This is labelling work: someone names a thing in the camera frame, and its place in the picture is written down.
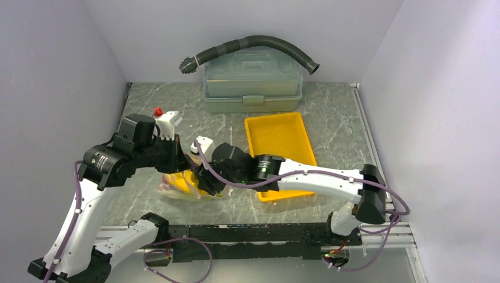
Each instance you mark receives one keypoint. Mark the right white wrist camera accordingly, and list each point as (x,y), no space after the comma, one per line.
(206,144)

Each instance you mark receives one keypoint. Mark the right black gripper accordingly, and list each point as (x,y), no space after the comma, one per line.
(207,181)

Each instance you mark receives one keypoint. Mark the yellow toy bananas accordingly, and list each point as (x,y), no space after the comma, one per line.
(184,182)

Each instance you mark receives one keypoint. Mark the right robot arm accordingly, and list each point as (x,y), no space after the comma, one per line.
(362,190)

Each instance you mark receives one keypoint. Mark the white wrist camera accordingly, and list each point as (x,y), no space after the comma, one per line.
(167,122)
(206,144)

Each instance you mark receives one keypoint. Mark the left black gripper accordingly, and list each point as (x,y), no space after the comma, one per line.
(177,161)

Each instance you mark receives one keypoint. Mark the grey plastic storage box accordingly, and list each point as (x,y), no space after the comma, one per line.
(254,80)

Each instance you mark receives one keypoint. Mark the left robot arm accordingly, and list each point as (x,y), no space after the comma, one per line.
(75,256)

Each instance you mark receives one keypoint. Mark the yellow plastic tray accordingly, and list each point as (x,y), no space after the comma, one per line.
(281,135)

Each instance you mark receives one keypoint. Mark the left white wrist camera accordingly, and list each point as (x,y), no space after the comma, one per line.
(167,122)

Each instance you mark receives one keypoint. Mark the clear zip top bag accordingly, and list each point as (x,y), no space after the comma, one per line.
(163,190)

